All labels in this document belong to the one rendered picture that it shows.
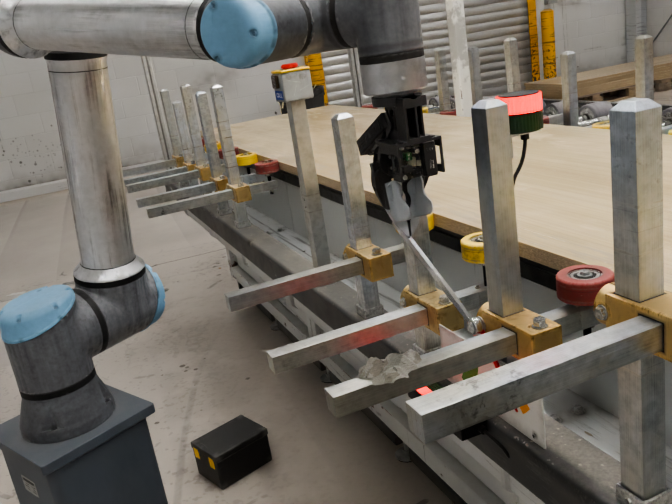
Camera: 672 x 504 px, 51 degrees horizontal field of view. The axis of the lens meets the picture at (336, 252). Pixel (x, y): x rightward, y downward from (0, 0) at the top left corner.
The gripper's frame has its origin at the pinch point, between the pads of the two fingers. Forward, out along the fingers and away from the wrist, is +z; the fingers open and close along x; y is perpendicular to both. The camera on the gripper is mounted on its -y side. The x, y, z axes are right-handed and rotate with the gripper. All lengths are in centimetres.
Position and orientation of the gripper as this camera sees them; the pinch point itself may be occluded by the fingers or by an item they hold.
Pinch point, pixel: (406, 226)
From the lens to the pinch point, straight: 107.2
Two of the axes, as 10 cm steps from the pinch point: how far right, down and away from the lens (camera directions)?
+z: 1.5, 9.4, 3.0
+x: 9.1, -2.5, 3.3
